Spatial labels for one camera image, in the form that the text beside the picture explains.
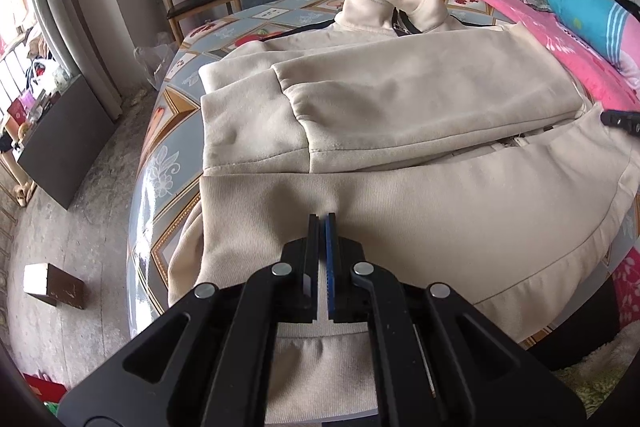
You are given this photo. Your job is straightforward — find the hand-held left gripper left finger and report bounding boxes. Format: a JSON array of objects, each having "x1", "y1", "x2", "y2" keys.
[{"x1": 57, "y1": 213, "x2": 321, "y2": 427}]

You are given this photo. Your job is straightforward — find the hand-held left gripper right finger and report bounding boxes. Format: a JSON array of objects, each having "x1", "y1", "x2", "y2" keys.
[{"x1": 325, "y1": 213, "x2": 586, "y2": 427}]

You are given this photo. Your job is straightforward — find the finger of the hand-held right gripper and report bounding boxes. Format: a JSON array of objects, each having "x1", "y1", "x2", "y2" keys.
[{"x1": 600, "y1": 108, "x2": 640, "y2": 135}]

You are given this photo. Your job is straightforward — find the cream zip jacket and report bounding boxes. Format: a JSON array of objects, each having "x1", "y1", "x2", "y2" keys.
[{"x1": 167, "y1": 0, "x2": 640, "y2": 425}]

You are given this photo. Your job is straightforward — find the pink floral blanket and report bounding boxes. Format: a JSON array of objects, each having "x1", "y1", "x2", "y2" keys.
[{"x1": 407, "y1": 0, "x2": 640, "y2": 339}]

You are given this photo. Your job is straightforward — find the blue plush pillow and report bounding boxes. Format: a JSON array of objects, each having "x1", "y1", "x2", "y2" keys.
[{"x1": 546, "y1": 0, "x2": 640, "y2": 76}]

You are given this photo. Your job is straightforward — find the person's black pants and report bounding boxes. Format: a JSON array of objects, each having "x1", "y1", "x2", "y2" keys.
[{"x1": 529, "y1": 321, "x2": 622, "y2": 374}]

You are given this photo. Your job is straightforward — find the clear plastic bag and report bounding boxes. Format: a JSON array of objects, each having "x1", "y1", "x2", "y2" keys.
[{"x1": 134, "y1": 32, "x2": 177, "y2": 88}]

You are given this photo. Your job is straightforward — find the small cardboard box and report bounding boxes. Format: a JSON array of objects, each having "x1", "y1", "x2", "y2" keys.
[{"x1": 22, "y1": 263, "x2": 86, "y2": 311}]

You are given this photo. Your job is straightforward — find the fluffy white green robe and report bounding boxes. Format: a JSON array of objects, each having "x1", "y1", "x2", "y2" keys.
[{"x1": 554, "y1": 336, "x2": 640, "y2": 414}]

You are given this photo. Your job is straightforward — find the dark grey low cabinet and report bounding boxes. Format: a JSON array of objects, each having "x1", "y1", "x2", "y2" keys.
[{"x1": 17, "y1": 74, "x2": 117, "y2": 211}]

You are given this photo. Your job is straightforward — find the red gift bag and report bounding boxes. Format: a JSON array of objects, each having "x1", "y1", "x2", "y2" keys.
[{"x1": 22, "y1": 372, "x2": 69, "y2": 404}]

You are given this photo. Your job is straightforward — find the small red box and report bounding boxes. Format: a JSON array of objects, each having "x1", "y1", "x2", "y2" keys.
[{"x1": 7, "y1": 99, "x2": 32, "y2": 124}]

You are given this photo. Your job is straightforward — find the white plastic bag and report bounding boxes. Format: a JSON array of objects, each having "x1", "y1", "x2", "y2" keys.
[{"x1": 27, "y1": 57, "x2": 57, "y2": 88}]

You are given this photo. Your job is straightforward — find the grey curtain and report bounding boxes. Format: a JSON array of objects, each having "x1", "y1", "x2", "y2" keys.
[{"x1": 40, "y1": 0, "x2": 137, "y2": 124}]

